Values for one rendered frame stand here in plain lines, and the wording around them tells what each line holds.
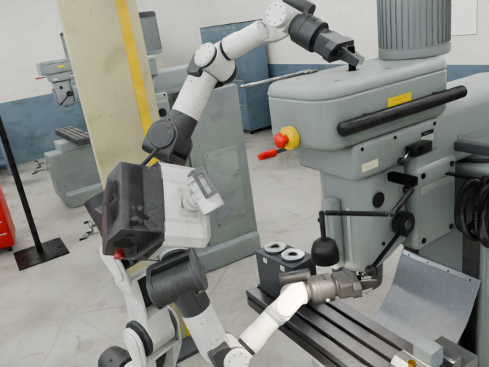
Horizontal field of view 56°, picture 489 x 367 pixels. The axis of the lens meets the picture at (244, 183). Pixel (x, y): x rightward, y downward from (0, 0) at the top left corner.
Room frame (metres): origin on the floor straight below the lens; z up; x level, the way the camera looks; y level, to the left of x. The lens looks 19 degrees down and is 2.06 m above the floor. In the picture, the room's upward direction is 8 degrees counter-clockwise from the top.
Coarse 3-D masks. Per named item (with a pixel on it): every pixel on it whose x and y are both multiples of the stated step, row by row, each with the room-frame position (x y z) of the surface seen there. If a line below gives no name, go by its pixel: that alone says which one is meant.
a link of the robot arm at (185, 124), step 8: (176, 112) 1.42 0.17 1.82; (176, 120) 1.41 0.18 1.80; (184, 120) 1.40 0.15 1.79; (192, 120) 1.42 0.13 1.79; (184, 128) 1.40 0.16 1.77; (192, 128) 1.42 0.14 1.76; (184, 136) 1.40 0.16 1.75; (176, 144) 1.35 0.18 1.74; (184, 144) 1.40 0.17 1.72; (176, 152) 1.39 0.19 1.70; (184, 152) 1.42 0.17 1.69
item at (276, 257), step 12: (276, 240) 1.75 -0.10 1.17; (264, 252) 1.66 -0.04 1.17; (276, 252) 1.62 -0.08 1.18; (288, 252) 1.61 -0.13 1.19; (300, 252) 1.59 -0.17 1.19; (264, 264) 1.64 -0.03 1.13; (276, 264) 1.58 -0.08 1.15; (288, 264) 1.53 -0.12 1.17; (300, 264) 1.53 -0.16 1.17; (312, 264) 1.56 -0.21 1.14; (264, 276) 1.65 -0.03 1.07; (276, 276) 1.59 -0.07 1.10; (264, 288) 1.66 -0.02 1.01; (276, 288) 1.60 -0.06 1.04
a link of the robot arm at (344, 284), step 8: (336, 272) 1.28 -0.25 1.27; (344, 272) 1.27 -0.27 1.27; (352, 272) 1.26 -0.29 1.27; (320, 280) 1.22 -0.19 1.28; (328, 280) 1.22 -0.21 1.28; (336, 280) 1.23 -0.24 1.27; (344, 280) 1.23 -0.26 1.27; (352, 280) 1.22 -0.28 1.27; (328, 288) 1.20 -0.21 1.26; (336, 288) 1.22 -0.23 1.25; (344, 288) 1.20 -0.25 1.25; (352, 288) 1.21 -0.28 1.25; (360, 288) 1.19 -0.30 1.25; (328, 296) 1.20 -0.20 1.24; (344, 296) 1.20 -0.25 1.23; (352, 296) 1.21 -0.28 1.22; (360, 296) 1.19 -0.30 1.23
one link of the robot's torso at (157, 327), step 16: (112, 256) 1.42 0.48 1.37; (112, 272) 1.43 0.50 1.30; (144, 272) 1.45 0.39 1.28; (128, 288) 1.39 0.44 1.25; (144, 288) 1.47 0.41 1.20; (128, 304) 1.46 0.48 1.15; (144, 304) 1.41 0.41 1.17; (144, 320) 1.41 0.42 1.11; (160, 320) 1.44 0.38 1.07; (144, 336) 1.40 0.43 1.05; (160, 336) 1.42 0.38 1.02
